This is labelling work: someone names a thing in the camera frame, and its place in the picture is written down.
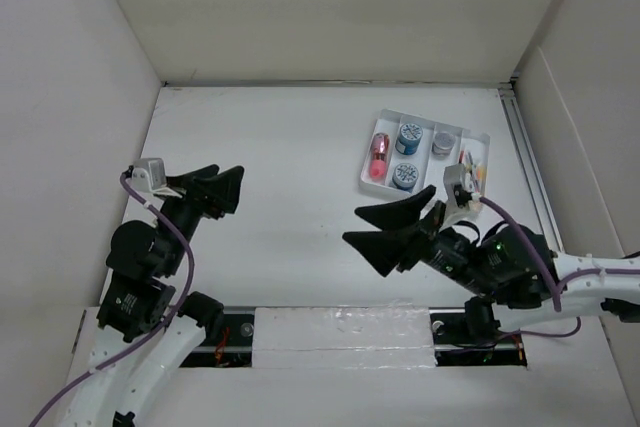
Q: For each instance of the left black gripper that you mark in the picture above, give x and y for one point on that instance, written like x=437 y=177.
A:
x=220 y=188

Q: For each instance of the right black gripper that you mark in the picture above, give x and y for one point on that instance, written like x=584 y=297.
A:
x=403 y=239

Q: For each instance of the blue patterned tape roll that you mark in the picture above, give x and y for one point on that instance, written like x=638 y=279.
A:
x=405 y=176
x=409 y=138

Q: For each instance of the pink glue bottle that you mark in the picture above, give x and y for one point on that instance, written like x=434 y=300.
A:
x=379 y=152

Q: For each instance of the clear jar of beads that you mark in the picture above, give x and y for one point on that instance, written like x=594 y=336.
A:
x=443 y=143

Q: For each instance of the orange pen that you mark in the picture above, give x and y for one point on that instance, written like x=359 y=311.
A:
x=476 y=178

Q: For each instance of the blue clear pen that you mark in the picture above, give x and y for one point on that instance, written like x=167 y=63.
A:
x=471 y=156

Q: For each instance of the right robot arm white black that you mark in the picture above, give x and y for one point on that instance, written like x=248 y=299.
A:
x=515 y=278

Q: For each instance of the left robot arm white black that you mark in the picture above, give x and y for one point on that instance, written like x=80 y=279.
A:
x=150 y=318

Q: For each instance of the white compartment tray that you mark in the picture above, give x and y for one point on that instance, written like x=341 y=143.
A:
x=431 y=167

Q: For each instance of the white foam block front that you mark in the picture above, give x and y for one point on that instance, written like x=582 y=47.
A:
x=354 y=338

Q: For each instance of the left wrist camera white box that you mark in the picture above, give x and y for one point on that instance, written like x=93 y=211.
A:
x=148 y=175

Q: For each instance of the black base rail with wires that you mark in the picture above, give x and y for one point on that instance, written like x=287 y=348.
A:
x=231 y=347

